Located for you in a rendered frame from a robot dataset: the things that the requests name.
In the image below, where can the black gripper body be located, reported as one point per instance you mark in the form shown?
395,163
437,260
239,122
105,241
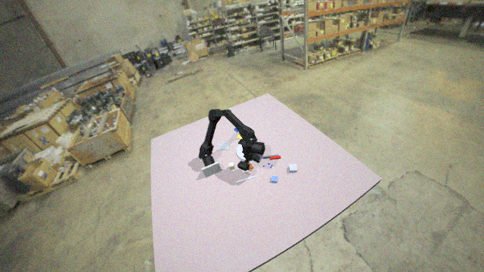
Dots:
244,164

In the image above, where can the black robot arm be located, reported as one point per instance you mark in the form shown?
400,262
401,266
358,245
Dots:
258,148

